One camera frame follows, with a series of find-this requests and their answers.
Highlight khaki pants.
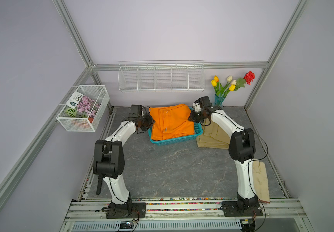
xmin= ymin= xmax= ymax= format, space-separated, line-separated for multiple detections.
xmin=196 ymin=119 xmax=230 ymax=150

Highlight orange pants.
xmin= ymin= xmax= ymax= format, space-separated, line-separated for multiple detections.
xmin=150 ymin=104 xmax=195 ymax=141

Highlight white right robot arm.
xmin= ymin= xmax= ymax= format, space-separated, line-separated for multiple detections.
xmin=188 ymin=96 xmax=258 ymax=200

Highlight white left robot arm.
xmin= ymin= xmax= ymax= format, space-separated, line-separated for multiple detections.
xmin=92 ymin=104 xmax=154 ymax=205

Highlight teal plastic basket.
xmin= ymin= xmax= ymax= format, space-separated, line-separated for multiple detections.
xmin=148 ymin=123 xmax=203 ymax=146

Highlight glass flower vase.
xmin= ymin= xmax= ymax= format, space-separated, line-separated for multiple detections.
xmin=214 ymin=95 xmax=225 ymax=108

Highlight artificial tulips and rose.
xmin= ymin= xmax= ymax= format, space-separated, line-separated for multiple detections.
xmin=211 ymin=71 xmax=256 ymax=98

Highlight purple potted flowers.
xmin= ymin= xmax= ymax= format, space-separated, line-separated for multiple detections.
xmin=75 ymin=96 xmax=100 ymax=123

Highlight white wire wall shelf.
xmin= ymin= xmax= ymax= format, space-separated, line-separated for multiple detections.
xmin=118 ymin=60 xmax=206 ymax=92

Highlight white wire side basket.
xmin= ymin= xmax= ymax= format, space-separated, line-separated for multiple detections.
xmin=56 ymin=85 xmax=110 ymax=132

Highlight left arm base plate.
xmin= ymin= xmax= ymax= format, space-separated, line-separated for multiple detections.
xmin=106 ymin=202 xmax=146 ymax=219

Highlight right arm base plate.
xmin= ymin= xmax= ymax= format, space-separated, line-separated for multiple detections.
xmin=220 ymin=199 xmax=264 ymax=218

